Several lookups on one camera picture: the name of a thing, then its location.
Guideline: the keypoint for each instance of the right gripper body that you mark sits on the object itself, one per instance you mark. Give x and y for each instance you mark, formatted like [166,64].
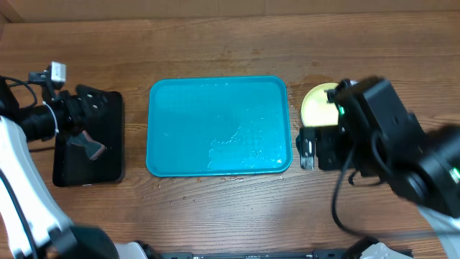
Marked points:
[324,148]

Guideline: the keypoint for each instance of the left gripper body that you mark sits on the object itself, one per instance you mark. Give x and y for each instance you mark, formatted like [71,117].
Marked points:
[67,116]

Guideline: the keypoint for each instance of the yellow-green plate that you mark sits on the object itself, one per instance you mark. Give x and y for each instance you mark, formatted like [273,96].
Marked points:
[316,111]

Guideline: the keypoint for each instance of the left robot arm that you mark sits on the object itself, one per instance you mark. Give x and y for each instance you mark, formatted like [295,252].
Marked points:
[35,225]

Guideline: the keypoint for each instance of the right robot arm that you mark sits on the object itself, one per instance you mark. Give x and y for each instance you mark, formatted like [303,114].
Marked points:
[375,135]

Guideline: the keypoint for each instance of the black rectangular tray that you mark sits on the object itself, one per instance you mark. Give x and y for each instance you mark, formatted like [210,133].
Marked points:
[72,166]

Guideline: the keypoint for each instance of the teal plastic serving tray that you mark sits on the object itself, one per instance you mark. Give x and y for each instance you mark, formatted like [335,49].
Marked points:
[219,126]

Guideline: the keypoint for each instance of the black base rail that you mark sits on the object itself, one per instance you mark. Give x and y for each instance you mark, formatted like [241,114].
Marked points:
[251,255]

